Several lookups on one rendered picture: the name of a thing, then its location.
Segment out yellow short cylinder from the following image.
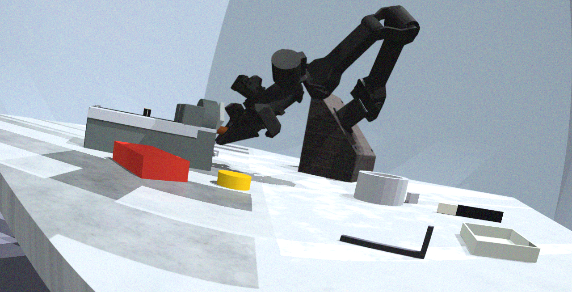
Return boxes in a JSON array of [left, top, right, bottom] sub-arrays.
[[217, 170, 252, 191]]

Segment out dark grey l-shaped bar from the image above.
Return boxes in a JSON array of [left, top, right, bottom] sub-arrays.
[[340, 225, 434, 259]]

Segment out red rectangular block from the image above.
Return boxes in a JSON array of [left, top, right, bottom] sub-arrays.
[[113, 141, 190, 182]]

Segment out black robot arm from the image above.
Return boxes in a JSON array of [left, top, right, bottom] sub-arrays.
[[231, 5, 420, 133]]

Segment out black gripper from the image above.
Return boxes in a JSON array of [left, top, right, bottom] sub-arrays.
[[215, 87, 286, 145]]

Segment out grey cylinder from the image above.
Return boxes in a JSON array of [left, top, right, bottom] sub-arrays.
[[353, 171, 409, 206]]

